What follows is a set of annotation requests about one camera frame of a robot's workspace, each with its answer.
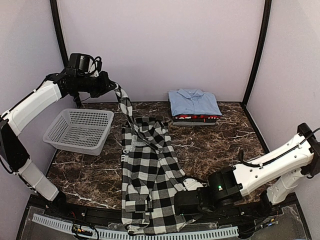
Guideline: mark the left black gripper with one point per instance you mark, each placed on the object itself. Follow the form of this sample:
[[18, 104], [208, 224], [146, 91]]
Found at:
[[105, 82]]

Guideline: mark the black white plaid shirt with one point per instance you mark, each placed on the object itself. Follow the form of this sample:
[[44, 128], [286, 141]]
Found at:
[[151, 175]]

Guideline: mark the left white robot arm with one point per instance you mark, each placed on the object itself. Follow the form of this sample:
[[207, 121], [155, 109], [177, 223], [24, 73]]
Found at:
[[83, 73]]

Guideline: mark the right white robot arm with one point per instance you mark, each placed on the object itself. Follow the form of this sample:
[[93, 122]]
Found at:
[[287, 165]]

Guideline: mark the grey plastic basket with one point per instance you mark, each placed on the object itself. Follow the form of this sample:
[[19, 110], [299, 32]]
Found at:
[[83, 131]]

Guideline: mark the folded red black shirt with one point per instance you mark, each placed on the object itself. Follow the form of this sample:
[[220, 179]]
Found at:
[[196, 118]]

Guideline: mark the folded light blue shirt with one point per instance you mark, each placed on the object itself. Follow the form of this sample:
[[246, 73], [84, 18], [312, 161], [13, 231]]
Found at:
[[193, 102]]

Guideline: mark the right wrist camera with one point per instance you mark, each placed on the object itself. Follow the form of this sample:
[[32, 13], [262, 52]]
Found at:
[[192, 184]]

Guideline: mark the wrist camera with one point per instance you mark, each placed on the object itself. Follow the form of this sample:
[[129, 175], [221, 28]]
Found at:
[[96, 67], [192, 184]]

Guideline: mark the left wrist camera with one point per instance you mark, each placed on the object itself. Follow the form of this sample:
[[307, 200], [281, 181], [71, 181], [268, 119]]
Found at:
[[96, 67]]

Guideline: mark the black front rail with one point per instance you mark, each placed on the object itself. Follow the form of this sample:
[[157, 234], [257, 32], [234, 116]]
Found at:
[[245, 214]]

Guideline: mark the left black frame post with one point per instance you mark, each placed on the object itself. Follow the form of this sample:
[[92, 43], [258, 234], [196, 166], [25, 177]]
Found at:
[[59, 31]]

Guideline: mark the black frame post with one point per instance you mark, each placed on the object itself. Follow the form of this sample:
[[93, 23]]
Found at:
[[258, 52], [59, 31]]

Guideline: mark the white slotted cable duct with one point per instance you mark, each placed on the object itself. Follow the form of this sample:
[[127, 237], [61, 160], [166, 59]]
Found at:
[[68, 227]]

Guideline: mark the right black frame post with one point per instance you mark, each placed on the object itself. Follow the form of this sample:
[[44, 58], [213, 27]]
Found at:
[[258, 52]]

